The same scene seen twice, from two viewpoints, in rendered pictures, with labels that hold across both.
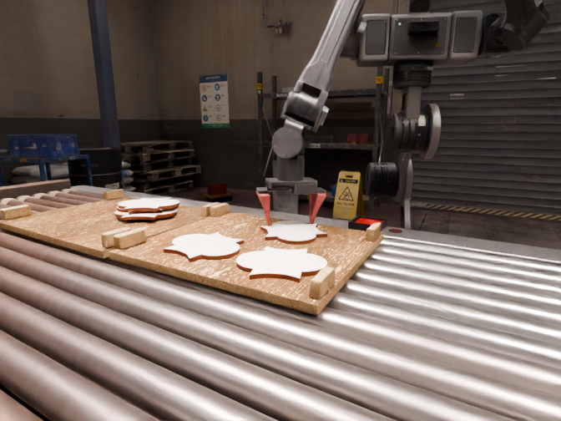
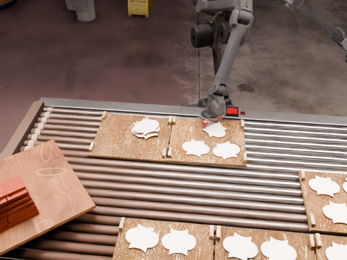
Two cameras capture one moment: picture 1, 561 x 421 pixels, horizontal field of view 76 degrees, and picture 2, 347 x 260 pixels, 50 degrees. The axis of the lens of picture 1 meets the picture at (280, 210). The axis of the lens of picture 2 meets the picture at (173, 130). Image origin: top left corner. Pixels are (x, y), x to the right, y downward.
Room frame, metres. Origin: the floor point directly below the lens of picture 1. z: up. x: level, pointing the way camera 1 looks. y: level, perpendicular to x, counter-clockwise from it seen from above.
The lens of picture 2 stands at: (-0.62, 0.83, 2.34)
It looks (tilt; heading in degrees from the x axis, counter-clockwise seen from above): 42 degrees down; 336
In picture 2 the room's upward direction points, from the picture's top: straight up
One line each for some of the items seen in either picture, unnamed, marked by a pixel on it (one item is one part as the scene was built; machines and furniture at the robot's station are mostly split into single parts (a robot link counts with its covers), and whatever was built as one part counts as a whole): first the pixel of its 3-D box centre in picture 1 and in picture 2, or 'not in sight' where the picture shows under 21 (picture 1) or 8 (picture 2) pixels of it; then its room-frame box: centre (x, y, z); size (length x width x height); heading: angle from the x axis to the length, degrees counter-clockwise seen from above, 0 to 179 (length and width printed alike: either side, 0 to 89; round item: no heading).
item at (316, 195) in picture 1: (305, 203); (216, 116); (0.76, -0.06, 0.99); 0.07 x 0.07 x 0.09; 11
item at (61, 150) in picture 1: (44, 144); not in sight; (3.64, 2.37, 0.96); 0.50 x 0.38 x 0.21; 78
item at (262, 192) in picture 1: (274, 204); (206, 120); (0.75, 0.01, 0.99); 0.07 x 0.07 x 0.09; 11
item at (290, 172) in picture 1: (290, 170); (211, 109); (0.76, -0.02, 1.06); 0.10 x 0.07 x 0.07; 101
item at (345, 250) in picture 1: (255, 245); (207, 140); (0.66, 0.05, 0.93); 0.41 x 0.35 x 0.02; 61
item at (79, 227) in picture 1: (116, 219); (132, 136); (0.87, 0.41, 0.93); 0.41 x 0.35 x 0.02; 60
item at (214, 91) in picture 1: (214, 101); not in sight; (6.57, 1.18, 1.55); 0.61 x 0.02 x 0.91; 63
